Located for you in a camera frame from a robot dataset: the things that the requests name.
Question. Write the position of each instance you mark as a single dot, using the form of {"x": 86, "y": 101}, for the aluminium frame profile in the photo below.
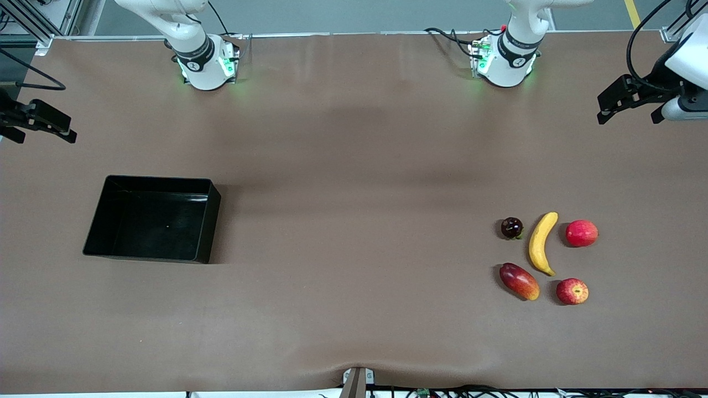
{"x": 672, "y": 34}
{"x": 44, "y": 44}

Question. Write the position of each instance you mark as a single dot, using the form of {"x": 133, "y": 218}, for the yellow banana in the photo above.
{"x": 536, "y": 243}

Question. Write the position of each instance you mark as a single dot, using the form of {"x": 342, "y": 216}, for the small green circuit board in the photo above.
{"x": 423, "y": 393}

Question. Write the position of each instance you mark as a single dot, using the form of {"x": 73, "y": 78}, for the brown table cover mat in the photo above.
{"x": 354, "y": 331}

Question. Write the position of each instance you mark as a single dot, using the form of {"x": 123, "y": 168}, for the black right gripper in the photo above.
{"x": 10, "y": 117}

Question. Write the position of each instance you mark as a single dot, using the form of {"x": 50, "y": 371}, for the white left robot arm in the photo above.
{"x": 514, "y": 55}

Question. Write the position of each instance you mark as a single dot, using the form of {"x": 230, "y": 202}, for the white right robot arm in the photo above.
{"x": 193, "y": 50}

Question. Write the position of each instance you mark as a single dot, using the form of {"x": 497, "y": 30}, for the metal table edge bracket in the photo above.
{"x": 357, "y": 384}

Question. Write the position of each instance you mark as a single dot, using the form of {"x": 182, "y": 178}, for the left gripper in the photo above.
{"x": 654, "y": 84}

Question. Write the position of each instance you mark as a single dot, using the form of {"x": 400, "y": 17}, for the red yellow apple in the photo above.
{"x": 572, "y": 292}

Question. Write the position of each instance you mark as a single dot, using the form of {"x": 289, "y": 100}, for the plain red round fruit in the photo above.
{"x": 582, "y": 233}

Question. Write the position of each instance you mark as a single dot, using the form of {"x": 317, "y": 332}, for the red yellow mango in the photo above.
{"x": 520, "y": 282}

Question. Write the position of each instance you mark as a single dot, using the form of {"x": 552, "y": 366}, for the black plastic box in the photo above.
{"x": 155, "y": 221}

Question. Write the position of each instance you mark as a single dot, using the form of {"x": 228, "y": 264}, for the silver table edge rail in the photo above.
{"x": 359, "y": 33}

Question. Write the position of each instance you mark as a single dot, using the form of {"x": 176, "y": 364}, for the dark purple mangosteen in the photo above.
{"x": 511, "y": 228}

